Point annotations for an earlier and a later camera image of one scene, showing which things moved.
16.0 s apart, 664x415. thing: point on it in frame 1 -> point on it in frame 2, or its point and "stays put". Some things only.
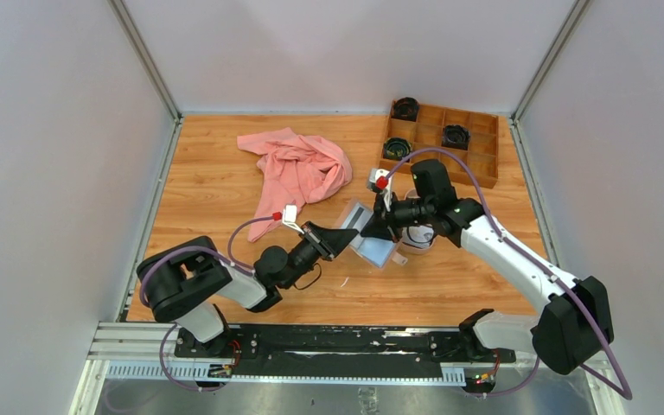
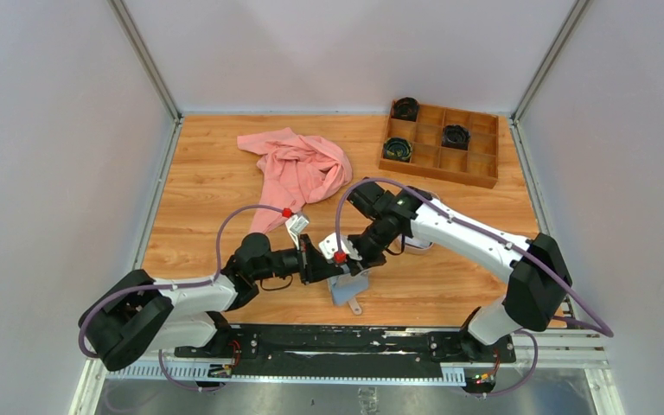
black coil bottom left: x=396 y=148 stays put
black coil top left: x=405 y=108 stays put
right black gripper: x=379 y=226 -> x=367 y=261
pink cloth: x=296 y=169 stays put
